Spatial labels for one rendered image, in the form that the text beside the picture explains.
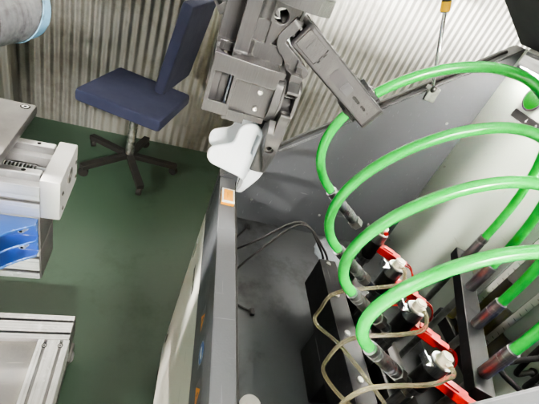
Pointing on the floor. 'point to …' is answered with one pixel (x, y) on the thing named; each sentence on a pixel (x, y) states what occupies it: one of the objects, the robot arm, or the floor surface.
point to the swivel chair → (147, 93)
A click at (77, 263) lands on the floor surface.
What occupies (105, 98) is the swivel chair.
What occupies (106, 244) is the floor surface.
